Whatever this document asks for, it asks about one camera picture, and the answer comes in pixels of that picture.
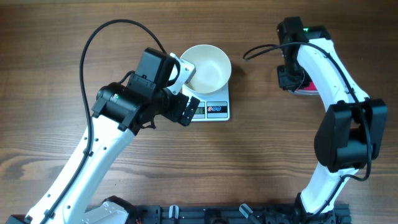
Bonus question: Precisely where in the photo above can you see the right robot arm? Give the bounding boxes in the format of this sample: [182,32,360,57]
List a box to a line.
[277,17,387,223]

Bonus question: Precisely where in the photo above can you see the left black cable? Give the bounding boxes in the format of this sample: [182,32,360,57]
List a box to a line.
[40,19,169,224]

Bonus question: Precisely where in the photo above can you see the white digital kitchen scale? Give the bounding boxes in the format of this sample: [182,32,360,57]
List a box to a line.
[182,83,230,122]

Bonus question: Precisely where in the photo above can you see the black cable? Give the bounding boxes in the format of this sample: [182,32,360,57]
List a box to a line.
[40,19,169,224]
[242,42,373,218]

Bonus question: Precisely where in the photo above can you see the clear plastic bean container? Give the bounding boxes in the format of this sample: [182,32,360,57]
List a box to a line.
[288,89,319,96]

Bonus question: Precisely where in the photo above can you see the pink measuring scoop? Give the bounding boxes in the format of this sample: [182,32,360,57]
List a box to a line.
[299,82,317,91]

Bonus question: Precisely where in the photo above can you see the right black cable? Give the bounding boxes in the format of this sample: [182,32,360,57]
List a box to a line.
[242,42,373,218]

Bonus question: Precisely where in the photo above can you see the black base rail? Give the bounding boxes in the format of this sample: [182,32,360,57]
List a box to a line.
[93,195,352,224]

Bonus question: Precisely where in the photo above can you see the white bowl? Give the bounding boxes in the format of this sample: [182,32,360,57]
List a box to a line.
[180,44,232,95]

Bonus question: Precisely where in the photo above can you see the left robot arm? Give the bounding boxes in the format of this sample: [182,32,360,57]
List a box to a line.
[7,48,199,223]

